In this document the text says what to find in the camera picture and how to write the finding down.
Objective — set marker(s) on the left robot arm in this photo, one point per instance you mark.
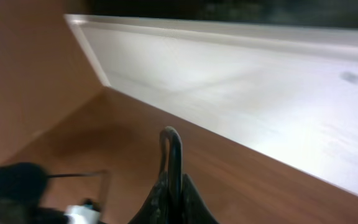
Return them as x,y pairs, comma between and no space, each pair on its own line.
22,186

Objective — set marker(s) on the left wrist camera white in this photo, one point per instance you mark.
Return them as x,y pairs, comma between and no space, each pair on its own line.
88,212

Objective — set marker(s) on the left camera cable black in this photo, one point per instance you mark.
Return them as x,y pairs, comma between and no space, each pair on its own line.
84,174

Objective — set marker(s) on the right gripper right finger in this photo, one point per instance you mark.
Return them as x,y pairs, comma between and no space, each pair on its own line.
194,208

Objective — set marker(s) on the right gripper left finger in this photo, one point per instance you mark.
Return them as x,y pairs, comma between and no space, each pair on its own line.
155,208

